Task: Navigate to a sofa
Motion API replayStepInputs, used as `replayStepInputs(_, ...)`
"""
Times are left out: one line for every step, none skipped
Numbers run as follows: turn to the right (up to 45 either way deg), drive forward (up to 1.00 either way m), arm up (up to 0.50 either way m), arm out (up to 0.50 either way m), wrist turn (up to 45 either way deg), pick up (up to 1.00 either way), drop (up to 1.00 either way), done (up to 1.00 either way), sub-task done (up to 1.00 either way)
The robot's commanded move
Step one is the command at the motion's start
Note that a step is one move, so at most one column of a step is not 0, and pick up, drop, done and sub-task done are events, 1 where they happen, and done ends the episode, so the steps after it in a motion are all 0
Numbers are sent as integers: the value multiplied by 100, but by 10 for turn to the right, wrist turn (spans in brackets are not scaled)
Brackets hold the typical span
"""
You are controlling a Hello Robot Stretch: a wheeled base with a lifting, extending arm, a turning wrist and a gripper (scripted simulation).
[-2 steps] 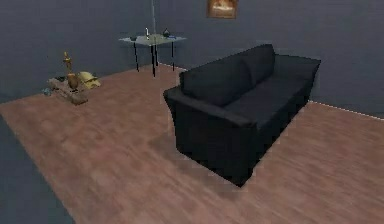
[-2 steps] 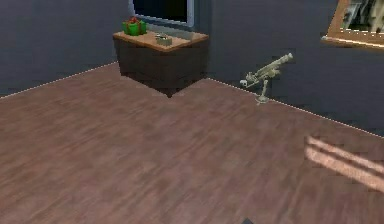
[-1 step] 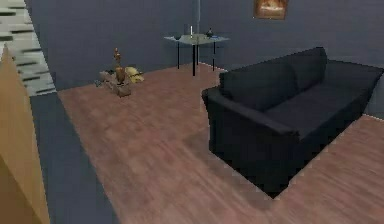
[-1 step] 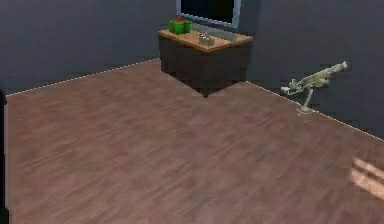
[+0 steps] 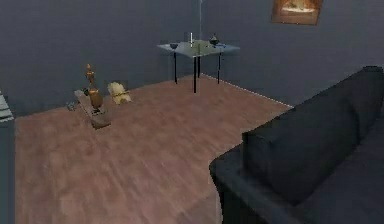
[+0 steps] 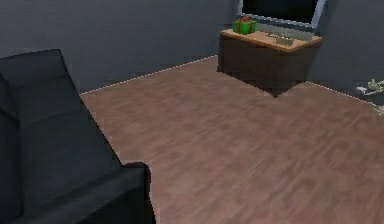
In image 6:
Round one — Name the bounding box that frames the dark grey sofa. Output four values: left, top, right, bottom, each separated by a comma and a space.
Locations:
0, 48, 157, 224

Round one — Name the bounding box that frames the brown wooden cabinet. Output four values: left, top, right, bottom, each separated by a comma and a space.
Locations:
217, 28, 323, 99

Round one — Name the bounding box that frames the green gift box red ribbon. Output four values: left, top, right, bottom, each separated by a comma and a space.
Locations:
232, 16, 258, 36

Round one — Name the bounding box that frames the grey remote control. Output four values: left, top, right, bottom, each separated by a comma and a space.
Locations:
265, 32, 295, 47

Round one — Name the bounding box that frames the grey framed television set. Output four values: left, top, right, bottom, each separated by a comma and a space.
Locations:
237, 0, 327, 30

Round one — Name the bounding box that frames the pale white plant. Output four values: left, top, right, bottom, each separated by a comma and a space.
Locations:
356, 78, 384, 117

